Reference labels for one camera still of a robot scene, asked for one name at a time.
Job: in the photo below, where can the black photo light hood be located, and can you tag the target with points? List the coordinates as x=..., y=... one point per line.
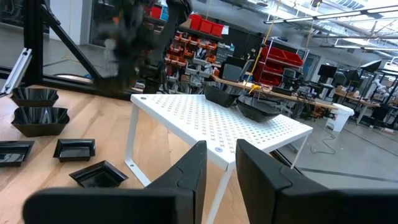
x=351, y=76

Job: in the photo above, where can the black softbox light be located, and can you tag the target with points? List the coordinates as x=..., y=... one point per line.
x=371, y=66

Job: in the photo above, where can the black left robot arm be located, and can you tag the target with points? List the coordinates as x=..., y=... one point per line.
x=174, y=18

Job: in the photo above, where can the red storage bin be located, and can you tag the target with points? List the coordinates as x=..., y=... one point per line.
x=217, y=30
x=195, y=21
x=206, y=26
x=273, y=53
x=292, y=59

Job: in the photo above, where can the long wooden workbench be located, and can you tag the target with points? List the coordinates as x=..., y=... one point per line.
x=311, y=101

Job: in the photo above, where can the small black square plate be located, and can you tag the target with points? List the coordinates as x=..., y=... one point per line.
x=98, y=175
x=74, y=151
x=14, y=154

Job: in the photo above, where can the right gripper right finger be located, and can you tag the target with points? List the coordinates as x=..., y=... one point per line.
x=280, y=202

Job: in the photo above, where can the black round-cornered deep plate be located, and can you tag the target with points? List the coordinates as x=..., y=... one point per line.
x=258, y=116
x=248, y=101

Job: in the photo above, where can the black aluminium table frame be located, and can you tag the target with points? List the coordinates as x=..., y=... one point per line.
x=32, y=40

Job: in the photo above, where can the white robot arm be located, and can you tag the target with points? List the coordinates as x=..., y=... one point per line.
x=377, y=85

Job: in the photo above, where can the gray monitor back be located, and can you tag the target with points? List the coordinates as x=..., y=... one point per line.
x=233, y=73

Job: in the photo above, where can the long ceiling light strip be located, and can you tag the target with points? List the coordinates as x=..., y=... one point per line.
x=342, y=13

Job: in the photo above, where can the white trash bin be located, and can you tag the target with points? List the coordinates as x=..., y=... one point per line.
x=339, y=119

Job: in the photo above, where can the black wavy-rim deep plate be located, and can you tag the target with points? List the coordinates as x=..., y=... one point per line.
x=217, y=98
x=40, y=127
x=34, y=99

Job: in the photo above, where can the black computer monitor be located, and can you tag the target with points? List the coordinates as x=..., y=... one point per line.
x=327, y=71

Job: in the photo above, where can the silver aluminium extrusion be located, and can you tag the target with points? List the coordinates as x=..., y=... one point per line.
x=18, y=71

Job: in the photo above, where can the white perforated metal shelf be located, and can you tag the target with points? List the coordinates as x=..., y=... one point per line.
x=202, y=124

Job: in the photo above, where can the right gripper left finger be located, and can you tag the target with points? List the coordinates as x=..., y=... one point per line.
x=174, y=202

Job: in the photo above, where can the rack with orange bins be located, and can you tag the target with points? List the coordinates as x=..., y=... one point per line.
x=189, y=56

